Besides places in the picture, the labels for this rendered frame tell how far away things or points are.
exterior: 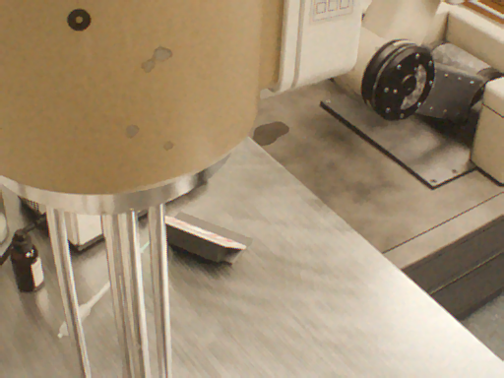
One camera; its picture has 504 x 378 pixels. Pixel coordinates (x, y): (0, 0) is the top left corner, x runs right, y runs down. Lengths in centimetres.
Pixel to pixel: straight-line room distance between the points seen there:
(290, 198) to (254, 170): 7
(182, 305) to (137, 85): 54
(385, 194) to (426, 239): 15
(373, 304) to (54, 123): 57
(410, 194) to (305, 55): 132
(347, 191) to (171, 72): 134
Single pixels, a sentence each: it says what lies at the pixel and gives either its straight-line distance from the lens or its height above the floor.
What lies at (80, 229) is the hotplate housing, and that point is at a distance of 76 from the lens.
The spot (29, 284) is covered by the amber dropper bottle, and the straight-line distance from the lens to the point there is 74.
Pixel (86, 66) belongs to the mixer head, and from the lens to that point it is 19.
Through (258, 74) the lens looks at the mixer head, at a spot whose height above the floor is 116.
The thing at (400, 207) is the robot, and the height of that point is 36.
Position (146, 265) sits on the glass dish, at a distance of 76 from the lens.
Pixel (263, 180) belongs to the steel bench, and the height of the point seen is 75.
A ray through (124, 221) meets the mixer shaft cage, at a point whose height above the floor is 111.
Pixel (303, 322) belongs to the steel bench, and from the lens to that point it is 71.
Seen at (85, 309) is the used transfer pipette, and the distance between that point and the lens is 70.
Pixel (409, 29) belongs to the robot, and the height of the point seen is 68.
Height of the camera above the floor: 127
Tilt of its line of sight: 34 degrees down
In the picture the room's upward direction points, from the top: 3 degrees clockwise
